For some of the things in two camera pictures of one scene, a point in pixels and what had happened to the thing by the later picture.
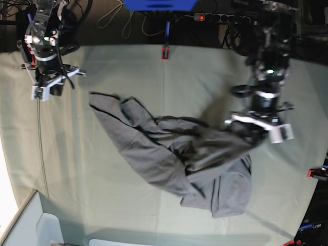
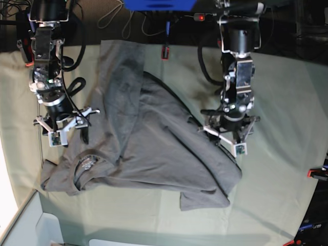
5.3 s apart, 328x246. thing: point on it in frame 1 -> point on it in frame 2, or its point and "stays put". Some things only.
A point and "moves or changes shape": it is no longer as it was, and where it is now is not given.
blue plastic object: [160, 5] stays put
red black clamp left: [23, 19] stays put
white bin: [32, 227] stays put
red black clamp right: [320, 173] stays put
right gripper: [46, 84] -> [57, 129]
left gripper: [267, 122] -> [234, 132]
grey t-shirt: [212, 170] moves or changes shape
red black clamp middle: [165, 51] stays put
